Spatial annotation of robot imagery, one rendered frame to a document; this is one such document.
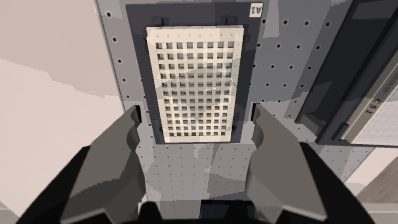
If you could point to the dark grey rectangular frame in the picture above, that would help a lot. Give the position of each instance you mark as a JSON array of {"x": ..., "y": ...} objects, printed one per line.
[{"x": 246, "y": 14}]

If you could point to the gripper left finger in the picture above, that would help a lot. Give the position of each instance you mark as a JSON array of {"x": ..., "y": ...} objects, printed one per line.
[{"x": 102, "y": 184}]

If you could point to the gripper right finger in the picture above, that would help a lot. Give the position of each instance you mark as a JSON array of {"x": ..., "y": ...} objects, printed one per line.
[{"x": 289, "y": 183}]

